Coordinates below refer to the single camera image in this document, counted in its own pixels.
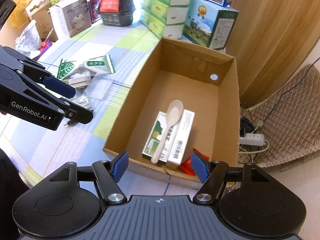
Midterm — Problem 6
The white power adapter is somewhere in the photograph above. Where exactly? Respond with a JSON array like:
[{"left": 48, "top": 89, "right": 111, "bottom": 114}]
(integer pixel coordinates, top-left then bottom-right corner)
[{"left": 64, "top": 75, "right": 92, "bottom": 89}]

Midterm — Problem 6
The red snack packet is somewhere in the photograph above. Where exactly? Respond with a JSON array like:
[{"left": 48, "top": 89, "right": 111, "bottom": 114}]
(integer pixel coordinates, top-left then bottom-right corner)
[{"left": 177, "top": 147, "right": 210, "bottom": 177}]

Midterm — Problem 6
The silver green leaf tea bag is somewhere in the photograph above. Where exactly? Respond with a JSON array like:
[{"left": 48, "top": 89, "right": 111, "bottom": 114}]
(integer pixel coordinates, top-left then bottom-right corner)
[{"left": 57, "top": 54, "right": 116, "bottom": 80}]

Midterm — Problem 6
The green white throat spray box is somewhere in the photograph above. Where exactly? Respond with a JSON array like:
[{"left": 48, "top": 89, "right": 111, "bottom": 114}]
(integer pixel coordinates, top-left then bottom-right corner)
[{"left": 142, "top": 112, "right": 178, "bottom": 164}]

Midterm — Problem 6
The white plastic spoon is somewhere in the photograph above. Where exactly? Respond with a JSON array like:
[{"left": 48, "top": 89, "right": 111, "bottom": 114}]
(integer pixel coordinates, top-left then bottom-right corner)
[{"left": 151, "top": 100, "right": 184, "bottom": 164}]

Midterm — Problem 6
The clear plastic box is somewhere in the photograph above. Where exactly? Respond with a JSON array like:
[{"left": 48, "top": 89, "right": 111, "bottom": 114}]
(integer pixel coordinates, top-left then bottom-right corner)
[{"left": 81, "top": 79, "right": 113, "bottom": 107}]

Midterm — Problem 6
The white green medicine box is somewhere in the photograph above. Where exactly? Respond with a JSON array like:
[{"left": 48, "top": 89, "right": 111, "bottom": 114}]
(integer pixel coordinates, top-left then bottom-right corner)
[{"left": 167, "top": 109, "right": 195, "bottom": 165}]

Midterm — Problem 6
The crumpled clear plastic bag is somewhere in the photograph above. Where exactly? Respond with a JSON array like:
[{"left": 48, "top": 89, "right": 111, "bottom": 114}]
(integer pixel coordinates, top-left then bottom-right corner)
[{"left": 15, "top": 20, "right": 41, "bottom": 59}]

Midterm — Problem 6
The plaid tablecloth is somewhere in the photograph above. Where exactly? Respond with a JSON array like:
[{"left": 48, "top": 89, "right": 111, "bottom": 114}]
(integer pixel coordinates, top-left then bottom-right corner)
[{"left": 0, "top": 21, "right": 201, "bottom": 198}]

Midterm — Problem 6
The white power strip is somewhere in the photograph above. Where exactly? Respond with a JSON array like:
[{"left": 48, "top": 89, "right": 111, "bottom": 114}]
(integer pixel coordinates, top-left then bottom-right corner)
[{"left": 239, "top": 133, "right": 265, "bottom": 146}]

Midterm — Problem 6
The white appliance box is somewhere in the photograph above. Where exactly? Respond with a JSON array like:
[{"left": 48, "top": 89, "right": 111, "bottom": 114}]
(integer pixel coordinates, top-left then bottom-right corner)
[{"left": 49, "top": 0, "right": 91, "bottom": 40}]

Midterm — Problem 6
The brown hanging cardboard box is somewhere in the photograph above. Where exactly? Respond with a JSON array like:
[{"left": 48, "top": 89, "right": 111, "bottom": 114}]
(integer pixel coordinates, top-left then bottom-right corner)
[{"left": 25, "top": 0, "right": 58, "bottom": 42}]

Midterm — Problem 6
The yellow plastic bag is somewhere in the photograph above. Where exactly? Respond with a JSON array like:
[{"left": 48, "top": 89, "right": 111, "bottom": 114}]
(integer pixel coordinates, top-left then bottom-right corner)
[{"left": 9, "top": 0, "right": 33, "bottom": 29}]

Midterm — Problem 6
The purple box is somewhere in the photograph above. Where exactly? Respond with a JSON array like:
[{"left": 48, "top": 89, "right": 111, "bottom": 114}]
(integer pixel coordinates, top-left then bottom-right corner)
[{"left": 87, "top": 0, "right": 100, "bottom": 24}]

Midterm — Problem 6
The quilted beige chair cushion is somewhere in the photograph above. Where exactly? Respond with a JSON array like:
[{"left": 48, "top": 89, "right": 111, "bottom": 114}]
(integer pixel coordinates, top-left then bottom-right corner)
[{"left": 238, "top": 64, "right": 319, "bottom": 169}]

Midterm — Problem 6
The black instant noodle bowl stack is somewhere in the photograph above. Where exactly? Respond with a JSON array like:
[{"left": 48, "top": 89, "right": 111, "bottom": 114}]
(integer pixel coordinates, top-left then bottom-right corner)
[{"left": 99, "top": 0, "right": 136, "bottom": 27}]

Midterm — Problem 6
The green tissue pack bottom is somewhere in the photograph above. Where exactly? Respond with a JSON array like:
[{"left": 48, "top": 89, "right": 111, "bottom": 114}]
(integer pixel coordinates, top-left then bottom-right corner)
[{"left": 140, "top": 10, "right": 184, "bottom": 39}]

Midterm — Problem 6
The green tissue pack middle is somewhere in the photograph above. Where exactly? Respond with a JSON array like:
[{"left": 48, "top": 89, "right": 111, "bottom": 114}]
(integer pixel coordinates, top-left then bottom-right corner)
[{"left": 140, "top": 0, "right": 189, "bottom": 25}]

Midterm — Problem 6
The green cow milk carton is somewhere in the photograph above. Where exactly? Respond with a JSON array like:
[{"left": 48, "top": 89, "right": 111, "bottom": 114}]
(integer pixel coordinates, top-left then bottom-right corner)
[{"left": 183, "top": 0, "right": 239, "bottom": 50}]

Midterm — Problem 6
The blue charger cable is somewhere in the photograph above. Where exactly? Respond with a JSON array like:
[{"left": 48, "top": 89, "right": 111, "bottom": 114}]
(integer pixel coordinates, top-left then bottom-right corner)
[{"left": 263, "top": 56, "right": 320, "bottom": 122}]

